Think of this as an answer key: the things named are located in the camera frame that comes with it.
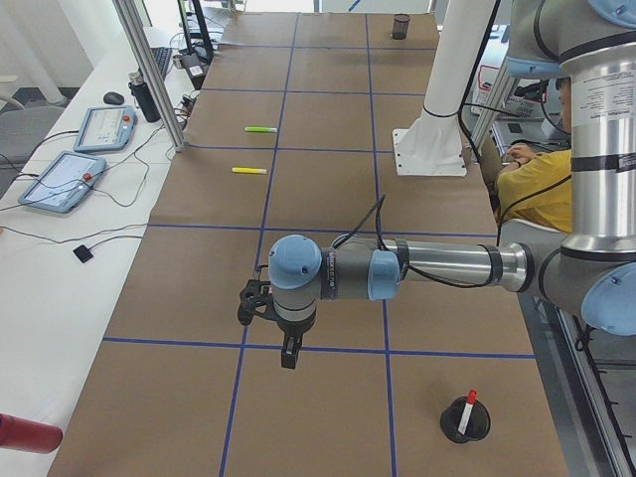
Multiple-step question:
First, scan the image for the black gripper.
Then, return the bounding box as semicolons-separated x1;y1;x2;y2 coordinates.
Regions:
277;315;316;369

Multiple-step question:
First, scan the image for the red whiteboard marker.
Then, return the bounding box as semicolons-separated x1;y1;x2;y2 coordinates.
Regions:
457;389;477;435

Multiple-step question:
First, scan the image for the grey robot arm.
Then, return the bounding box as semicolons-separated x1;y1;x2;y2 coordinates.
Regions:
267;1;635;369

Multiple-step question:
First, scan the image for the yellow highlighter pen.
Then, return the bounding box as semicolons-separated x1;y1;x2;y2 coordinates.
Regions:
232;167;267;175

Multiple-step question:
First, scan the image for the black mesh pen cup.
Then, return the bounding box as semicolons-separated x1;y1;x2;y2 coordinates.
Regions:
440;397;491;444

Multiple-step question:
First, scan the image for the green highlighter pen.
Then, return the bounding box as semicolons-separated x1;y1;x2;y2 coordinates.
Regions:
244;126;277;134

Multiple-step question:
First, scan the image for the small black sensor box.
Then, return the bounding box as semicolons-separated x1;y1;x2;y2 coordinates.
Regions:
73;244;93;263

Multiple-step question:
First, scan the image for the near blue teach pendant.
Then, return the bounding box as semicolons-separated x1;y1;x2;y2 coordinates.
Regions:
18;151;106;214

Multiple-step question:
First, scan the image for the blue teach pendant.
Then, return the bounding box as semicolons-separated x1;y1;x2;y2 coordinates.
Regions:
18;151;106;214
74;105;136;153

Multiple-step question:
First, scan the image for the person in yellow shirt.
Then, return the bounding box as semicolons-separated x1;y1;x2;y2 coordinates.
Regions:
479;79;575;235

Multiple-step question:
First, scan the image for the red bottle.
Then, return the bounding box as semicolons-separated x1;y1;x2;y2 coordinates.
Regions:
1;413;64;454

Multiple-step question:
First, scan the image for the far blue teach pendant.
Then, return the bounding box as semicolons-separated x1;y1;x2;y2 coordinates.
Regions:
74;105;136;153

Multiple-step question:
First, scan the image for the black water bottle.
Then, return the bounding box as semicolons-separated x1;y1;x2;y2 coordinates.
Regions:
128;72;160;123

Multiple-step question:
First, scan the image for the black monitor stand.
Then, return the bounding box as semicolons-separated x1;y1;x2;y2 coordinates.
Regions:
177;0;215;65

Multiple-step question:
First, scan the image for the black computer mouse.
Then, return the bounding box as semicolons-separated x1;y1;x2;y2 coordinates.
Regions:
102;91;125;105

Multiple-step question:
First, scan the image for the black keyboard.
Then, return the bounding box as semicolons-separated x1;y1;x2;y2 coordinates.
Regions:
150;47;173;79

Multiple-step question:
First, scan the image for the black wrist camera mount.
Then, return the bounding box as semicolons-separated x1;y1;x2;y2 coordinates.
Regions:
238;278;277;326

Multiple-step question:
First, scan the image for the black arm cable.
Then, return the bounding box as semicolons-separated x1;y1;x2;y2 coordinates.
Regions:
330;194;493;289

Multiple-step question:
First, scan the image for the grey aluminium frame post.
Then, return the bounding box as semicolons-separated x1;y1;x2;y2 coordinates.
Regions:
112;0;185;153

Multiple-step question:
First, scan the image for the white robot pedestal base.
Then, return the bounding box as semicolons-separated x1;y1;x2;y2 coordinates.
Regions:
393;0;499;177

